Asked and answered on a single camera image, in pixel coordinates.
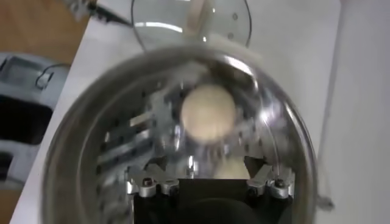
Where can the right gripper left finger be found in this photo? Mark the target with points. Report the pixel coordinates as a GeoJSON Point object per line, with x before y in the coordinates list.
{"type": "Point", "coordinates": [152, 188]}

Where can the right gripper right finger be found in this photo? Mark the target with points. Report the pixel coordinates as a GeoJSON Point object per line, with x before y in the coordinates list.
{"type": "Point", "coordinates": [274, 188]}

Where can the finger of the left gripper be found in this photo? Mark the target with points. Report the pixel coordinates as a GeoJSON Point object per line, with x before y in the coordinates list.
{"type": "Point", "coordinates": [109, 15]}

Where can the white steamed baozi bun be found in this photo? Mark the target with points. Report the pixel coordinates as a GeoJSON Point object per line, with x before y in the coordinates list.
{"type": "Point", "coordinates": [231, 170]}
{"type": "Point", "coordinates": [208, 112]}

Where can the round glass pot lid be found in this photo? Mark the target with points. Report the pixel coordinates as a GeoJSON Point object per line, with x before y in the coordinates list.
{"type": "Point", "coordinates": [170, 18]}

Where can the stainless steel perforated steamer pot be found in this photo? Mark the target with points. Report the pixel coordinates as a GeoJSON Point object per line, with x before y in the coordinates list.
{"type": "Point", "coordinates": [91, 137]}

